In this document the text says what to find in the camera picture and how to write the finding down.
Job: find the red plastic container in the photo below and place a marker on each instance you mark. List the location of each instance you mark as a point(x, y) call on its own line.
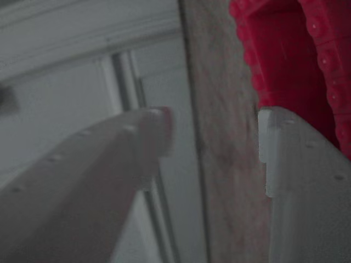
point(279, 54)

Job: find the white panelled door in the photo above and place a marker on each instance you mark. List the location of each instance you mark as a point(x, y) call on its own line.
point(68, 82)

